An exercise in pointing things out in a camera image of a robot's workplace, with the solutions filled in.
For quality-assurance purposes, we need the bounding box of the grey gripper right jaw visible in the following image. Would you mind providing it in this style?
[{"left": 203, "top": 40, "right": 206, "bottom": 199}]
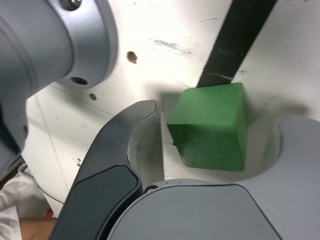
[{"left": 96, "top": 115, "right": 320, "bottom": 240}]

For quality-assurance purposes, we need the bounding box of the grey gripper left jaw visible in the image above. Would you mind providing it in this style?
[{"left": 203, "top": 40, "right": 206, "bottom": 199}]
[{"left": 49, "top": 99, "right": 165, "bottom": 240}]

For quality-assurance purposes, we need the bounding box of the green cube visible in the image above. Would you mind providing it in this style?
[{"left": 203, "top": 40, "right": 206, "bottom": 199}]
[{"left": 166, "top": 82, "right": 250, "bottom": 173}]

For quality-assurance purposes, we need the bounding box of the white cloth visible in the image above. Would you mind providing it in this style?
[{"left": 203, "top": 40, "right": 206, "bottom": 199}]
[{"left": 0, "top": 172, "right": 57, "bottom": 240}]

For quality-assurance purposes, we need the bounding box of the black tape strip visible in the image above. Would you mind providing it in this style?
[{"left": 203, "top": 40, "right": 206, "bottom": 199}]
[{"left": 196, "top": 0, "right": 278, "bottom": 89}]

